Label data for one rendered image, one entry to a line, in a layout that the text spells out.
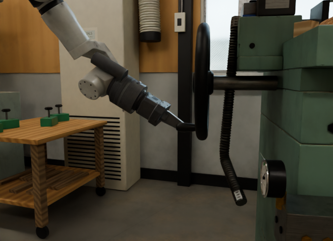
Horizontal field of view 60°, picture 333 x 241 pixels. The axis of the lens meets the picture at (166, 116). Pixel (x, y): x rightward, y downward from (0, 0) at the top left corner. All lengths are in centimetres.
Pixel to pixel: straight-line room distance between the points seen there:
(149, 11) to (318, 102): 170
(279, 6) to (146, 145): 180
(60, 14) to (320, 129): 61
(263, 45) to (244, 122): 149
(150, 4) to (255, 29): 149
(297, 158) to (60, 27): 60
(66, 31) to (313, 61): 55
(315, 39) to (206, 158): 182
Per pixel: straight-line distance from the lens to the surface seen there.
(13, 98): 264
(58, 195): 175
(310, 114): 54
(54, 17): 77
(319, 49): 49
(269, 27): 71
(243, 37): 70
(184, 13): 213
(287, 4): 73
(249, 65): 68
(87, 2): 221
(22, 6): 293
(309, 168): 56
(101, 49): 80
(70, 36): 77
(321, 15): 77
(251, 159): 221
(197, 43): 63
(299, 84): 56
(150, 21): 210
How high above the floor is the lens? 82
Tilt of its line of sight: 8 degrees down
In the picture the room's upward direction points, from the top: straight up
